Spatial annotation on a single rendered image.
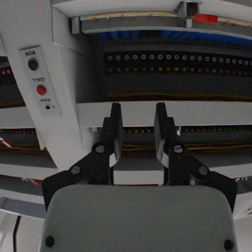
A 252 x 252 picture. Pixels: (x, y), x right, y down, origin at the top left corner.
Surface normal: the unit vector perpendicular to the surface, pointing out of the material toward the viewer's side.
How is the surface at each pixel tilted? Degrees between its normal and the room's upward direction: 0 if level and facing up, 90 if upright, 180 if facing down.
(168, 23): 109
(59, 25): 90
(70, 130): 90
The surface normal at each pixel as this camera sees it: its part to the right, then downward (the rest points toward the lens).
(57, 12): 1.00, -0.02
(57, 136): -0.04, 0.62
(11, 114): -0.04, 0.33
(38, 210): -0.04, -0.79
